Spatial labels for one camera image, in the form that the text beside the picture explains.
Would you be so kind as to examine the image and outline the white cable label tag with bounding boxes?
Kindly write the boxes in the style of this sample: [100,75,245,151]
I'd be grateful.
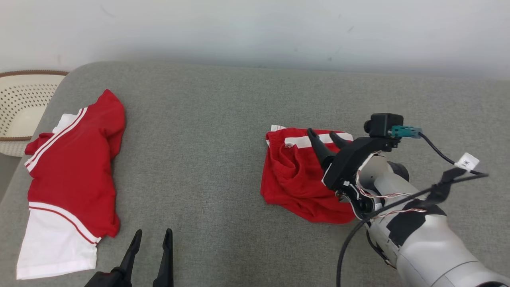
[454,153,480,173]

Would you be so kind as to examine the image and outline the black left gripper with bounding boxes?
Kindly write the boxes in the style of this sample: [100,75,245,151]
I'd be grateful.
[84,228,174,287]

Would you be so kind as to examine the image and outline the red shorts with white stripe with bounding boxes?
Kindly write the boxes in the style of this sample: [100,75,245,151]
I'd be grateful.
[261,125,357,224]

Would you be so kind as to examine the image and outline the grey fabric sofa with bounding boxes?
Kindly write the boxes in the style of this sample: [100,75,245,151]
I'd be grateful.
[0,61,510,287]

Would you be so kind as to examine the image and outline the red and white t-shirt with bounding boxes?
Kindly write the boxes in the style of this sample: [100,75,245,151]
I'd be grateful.
[16,89,126,280]

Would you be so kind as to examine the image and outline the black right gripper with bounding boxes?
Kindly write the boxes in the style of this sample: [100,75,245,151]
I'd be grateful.
[307,128,401,192]

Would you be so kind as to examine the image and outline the cream laundry basket brown rim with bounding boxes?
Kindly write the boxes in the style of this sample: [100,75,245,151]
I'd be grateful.
[0,71,69,157]

